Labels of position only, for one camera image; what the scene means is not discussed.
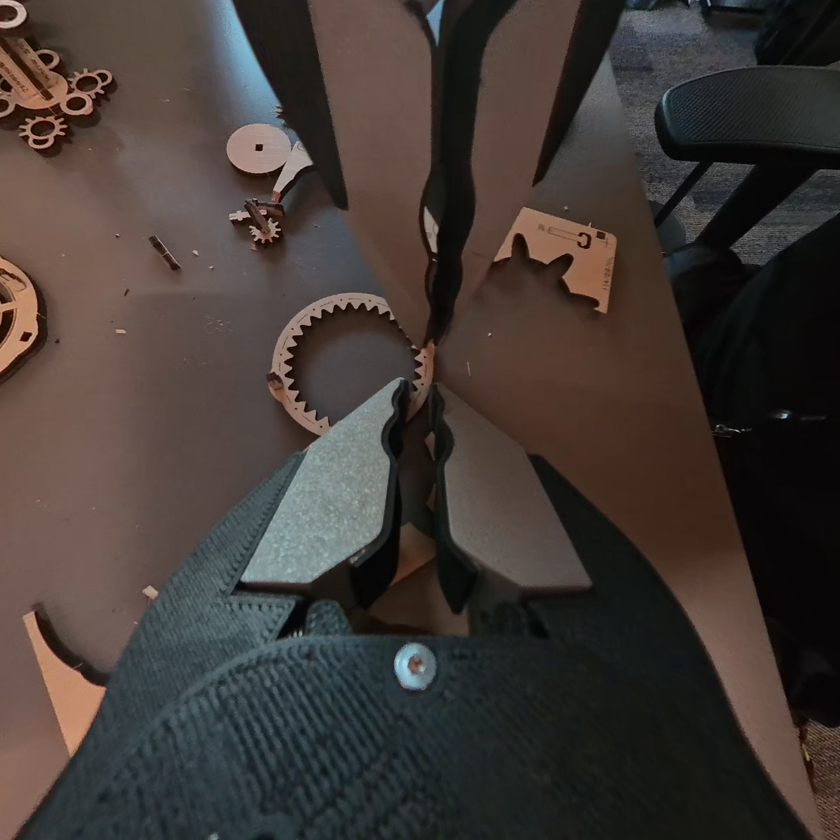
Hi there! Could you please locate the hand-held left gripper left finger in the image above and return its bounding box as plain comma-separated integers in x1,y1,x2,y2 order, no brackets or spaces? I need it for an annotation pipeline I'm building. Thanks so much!
238,377,411,611

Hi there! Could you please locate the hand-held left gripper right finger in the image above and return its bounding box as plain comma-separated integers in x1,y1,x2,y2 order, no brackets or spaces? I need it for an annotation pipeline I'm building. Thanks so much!
427,384,595,614

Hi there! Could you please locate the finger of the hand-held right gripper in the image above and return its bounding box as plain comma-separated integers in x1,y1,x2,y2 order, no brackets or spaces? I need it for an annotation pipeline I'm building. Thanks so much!
432,0,583,343
308,0,439,343

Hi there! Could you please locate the wooden internal gear ring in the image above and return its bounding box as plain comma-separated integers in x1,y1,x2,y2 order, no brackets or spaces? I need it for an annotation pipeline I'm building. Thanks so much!
270,292,437,435

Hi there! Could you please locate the wooden model with loop arms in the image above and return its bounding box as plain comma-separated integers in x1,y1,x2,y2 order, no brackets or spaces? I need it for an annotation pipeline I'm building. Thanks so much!
0,0,116,158

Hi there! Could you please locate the wooden disc with square hole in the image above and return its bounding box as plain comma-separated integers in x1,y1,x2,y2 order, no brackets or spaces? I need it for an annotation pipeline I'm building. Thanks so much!
226,122,291,177

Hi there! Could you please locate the square wooden offcut gear cutout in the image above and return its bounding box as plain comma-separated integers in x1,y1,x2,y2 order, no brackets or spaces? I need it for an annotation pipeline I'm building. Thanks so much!
392,521,439,588

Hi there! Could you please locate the small wooden gear on axle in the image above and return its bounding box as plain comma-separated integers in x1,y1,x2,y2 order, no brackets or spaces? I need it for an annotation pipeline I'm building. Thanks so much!
228,199,286,248

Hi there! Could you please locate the long wooden offcut sheet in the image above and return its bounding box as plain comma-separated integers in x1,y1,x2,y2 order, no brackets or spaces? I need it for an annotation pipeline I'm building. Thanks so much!
270,139,619,316

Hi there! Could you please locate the black office chair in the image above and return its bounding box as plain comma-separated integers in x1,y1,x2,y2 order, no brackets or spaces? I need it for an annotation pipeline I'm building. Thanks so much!
656,66,840,250

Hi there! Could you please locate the black backpack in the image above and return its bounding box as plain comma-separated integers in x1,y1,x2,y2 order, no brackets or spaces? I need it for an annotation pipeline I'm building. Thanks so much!
682,217,840,723

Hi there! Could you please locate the round wooden frame with handle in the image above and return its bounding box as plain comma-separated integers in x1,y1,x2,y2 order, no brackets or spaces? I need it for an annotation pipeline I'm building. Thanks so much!
0,256,47,382

